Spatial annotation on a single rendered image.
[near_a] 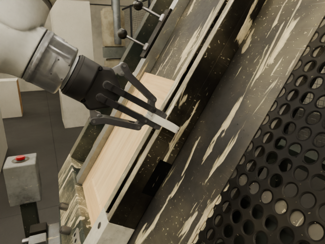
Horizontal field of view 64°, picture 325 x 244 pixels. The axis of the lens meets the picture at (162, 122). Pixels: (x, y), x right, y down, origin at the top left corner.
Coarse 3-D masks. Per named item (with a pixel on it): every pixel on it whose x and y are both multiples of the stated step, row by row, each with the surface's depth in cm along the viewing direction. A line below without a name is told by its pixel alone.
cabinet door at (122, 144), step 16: (144, 80) 92; (160, 80) 81; (144, 96) 87; (160, 96) 76; (144, 112) 81; (144, 128) 76; (112, 144) 92; (128, 144) 80; (96, 160) 97; (112, 160) 85; (128, 160) 75; (96, 176) 91; (112, 176) 80; (96, 192) 84; (96, 208) 78
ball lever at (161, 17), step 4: (136, 0) 94; (140, 0) 95; (136, 4) 94; (140, 4) 94; (136, 8) 95; (140, 8) 95; (144, 8) 95; (148, 12) 96; (152, 12) 95; (156, 16) 96; (160, 16) 95; (160, 20) 95
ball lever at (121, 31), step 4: (120, 32) 95; (124, 32) 95; (120, 36) 95; (124, 36) 96; (128, 36) 96; (132, 40) 96; (136, 40) 96; (140, 44) 96; (148, 44) 95; (144, 48) 95
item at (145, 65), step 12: (180, 0) 94; (180, 12) 95; (168, 24) 94; (168, 36) 96; (156, 48) 95; (144, 60) 95; (156, 60) 96; (144, 72) 96; (120, 96) 100; (108, 132) 97; (96, 144) 98; (96, 156) 97; (84, 168) 98; (84, 180) 98
